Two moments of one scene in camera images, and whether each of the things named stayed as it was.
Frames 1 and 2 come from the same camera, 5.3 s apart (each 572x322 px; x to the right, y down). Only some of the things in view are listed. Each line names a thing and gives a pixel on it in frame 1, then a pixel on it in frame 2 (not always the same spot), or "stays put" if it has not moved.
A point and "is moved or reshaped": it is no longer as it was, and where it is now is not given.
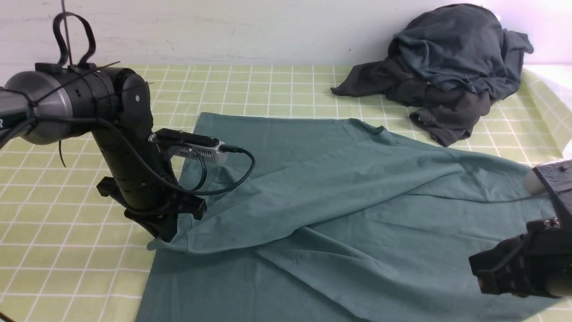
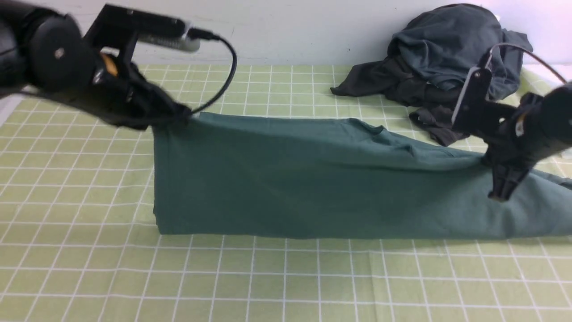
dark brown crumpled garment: (448, 115) stays put
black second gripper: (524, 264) -> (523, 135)
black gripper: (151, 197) -> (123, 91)
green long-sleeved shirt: (314, 219) is moved or reshaped
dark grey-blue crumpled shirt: (452, 45) stays put
